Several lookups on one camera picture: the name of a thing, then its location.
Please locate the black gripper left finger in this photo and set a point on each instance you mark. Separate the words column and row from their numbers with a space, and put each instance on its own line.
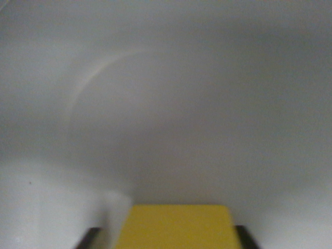
column 89, row 240

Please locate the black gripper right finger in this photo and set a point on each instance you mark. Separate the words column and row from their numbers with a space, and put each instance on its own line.
column 246, row 238

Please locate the yellow cube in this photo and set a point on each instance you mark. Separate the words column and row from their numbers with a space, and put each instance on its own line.
column 176, row 228

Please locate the white plastic bin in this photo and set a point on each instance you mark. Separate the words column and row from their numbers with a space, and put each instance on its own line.
column 166, row 103

